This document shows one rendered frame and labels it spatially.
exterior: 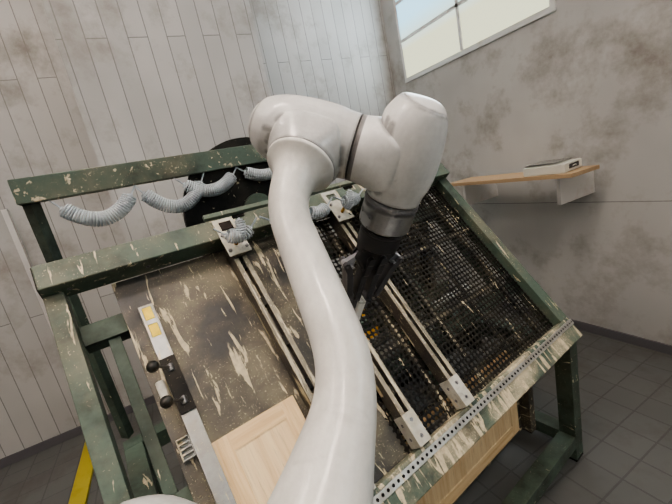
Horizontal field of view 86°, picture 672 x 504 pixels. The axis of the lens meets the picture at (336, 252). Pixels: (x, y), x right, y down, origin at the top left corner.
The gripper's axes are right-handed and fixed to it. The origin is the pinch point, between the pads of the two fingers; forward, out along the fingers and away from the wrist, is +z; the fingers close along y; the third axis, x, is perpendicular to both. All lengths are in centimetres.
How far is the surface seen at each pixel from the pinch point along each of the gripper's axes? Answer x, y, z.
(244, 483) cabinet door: -4, 17, 79
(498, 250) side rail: -70, -147, 52
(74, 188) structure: -122, 66, 36
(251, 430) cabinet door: -18, 12, 74
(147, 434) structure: -28, 44, 78
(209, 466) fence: -11, 27, 74
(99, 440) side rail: -25, 56, 68
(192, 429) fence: -22, 31, 70
